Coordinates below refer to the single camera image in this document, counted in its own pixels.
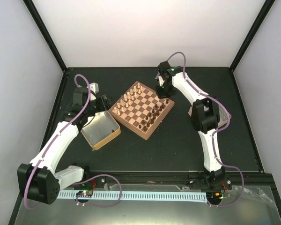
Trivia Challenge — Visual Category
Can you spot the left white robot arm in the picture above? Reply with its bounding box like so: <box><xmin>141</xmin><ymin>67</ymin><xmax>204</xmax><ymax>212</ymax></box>
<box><xmin>17</xmin><ymin>83</ymin><xmax>111</xmax><ymax>204</ymax></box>

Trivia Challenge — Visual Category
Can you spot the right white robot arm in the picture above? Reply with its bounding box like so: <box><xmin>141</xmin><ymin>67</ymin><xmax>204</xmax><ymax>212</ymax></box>
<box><xmin>155</xmin><ymin>61</ymin><xmax>225</xmax><ymax>189</ymax></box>

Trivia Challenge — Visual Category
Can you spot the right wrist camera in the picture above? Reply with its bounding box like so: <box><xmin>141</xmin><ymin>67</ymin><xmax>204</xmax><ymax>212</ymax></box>
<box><xmin>155</xmin><ymin>75</ymin><xmax>164</xmax><ymax>87</ymax></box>

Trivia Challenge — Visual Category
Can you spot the black mounting rail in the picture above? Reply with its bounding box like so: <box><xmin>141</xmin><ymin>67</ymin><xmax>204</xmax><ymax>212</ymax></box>
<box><xmin>72</xmin><ymin>170</ymin><xmax>272</xmax><ymax>188</ymax></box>

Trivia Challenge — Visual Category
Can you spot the right controller board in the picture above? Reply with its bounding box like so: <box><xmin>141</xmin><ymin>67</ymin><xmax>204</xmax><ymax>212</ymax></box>
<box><xmin>206</xmin><ymin>192</ymin><xmax>230</xmax><ymax>200</ymax></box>

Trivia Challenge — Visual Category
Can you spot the controller board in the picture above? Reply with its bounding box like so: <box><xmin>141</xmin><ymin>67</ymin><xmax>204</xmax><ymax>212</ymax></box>
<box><xmin>76</xmin><ymin>190</ymin><xmax>93</xmax><ymax>198</ymax></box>
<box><xmin>206</xmin><ymin>192</ymin><xmax>230</xmax><ymax>200</ymax></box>

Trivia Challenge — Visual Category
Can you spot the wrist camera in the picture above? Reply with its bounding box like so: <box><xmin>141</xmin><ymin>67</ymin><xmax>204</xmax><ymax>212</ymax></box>
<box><xmin>89</xmin><ymin>82</ymin><xmax>99</xmax><ymax>94</ymax></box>
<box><xmin>155</xmin><ymin>75</ymin><xmax>164</xmax><ymax>87</ymax></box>

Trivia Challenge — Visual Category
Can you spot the wooden chess board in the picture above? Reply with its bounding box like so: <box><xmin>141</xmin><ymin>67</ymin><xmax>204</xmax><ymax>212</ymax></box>
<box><xmin>109</xmin><ymin>81</ymin><xmax>175</xmax><ymax>140</ymax></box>

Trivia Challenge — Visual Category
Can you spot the purple cable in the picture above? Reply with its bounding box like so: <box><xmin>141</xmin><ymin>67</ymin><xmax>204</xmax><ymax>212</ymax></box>
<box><xmin>23</xmin><ymin>74</ymin><xmax>92</xmax><ymax>209</ymax></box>
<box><xmin>166</xmin><ymin>52</ymin><xmax>232</xmax><ymax>165</ymax></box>

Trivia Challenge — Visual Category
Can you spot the yellow tin box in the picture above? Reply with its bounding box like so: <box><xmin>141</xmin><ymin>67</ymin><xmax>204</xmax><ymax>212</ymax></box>
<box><xmin>81</xmin><ymin>111</ymin><xmax>121</xmax><ymax>150</ymax></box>

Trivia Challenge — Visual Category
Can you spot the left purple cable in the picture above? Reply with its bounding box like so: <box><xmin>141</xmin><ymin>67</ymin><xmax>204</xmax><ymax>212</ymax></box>
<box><xmin>23</xmin><ymin>74</ymin><xmax>92</xmax><ymax>209</ymax></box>

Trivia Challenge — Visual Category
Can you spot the white slotted cable duct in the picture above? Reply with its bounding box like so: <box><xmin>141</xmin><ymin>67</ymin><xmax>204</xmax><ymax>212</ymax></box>
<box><xmin>57</xmin><ymin>190</ymin><xmax>207</xmax><ymax>203</ymax></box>

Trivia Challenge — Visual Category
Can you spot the left controller board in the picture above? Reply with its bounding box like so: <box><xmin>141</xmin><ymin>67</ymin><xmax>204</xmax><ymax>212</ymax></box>
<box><xmin>76</xmin><ymin>190</ymin><xmax>93</xmax><ymax>198</ymax></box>

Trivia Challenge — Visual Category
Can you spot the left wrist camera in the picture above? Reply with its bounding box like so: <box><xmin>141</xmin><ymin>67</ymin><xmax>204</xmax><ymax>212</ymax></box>
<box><xmin>89</xmin><ymin>82</ymin><xmax>99</xmax><ymax>94</ymax></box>

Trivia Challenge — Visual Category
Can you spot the silver metal tray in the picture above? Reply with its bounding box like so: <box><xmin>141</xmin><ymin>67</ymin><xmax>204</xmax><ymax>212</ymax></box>
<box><xmin>188</xmin><ymin>105</ymin><xmax>231</xmax><ymax>128</ymax></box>

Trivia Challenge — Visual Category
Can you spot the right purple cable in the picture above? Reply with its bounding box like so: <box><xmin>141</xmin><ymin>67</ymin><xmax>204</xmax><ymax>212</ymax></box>
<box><xmin>166</xmin><ymin>52</ymin><xmax>232</xmax><ymax>165</ymax></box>

